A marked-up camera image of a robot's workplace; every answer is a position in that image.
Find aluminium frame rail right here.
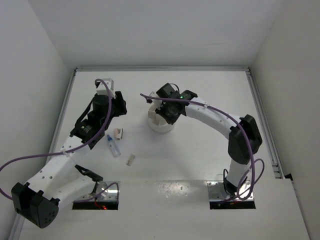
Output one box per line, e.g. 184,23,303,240
246,68,285,179

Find aluminium frame rail back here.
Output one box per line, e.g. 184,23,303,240
75,66,250,72

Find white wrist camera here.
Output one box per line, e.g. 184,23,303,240
96,78,116,99
146,91,163,110

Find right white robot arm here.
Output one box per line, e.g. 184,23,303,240
148,83,263,202

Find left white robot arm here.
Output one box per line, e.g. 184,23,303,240
11,91,127,229

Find aluminium frame rail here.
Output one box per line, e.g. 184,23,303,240
246,68,285,179
75,66,250,72
9,69,77,240

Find beige eraser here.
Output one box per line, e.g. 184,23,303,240
126,154,136,166

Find clear blue-cap bottle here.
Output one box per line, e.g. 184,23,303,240
106,134,121,158

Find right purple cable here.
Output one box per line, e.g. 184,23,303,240
139,93,266,202

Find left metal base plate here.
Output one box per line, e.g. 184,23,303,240
74,181,121,203

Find metal base plate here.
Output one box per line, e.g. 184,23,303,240
74,181,121,203
206,180,251,203

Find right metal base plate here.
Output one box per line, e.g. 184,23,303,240
206,180,251,203

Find white round divided organizer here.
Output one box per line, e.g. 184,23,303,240
147,104,175,134

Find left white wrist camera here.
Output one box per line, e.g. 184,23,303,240
96,78,116,99

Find aluminium frame rail left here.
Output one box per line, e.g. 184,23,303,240
9,69,77,240

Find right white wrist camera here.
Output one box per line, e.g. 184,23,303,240
146,91,163,110

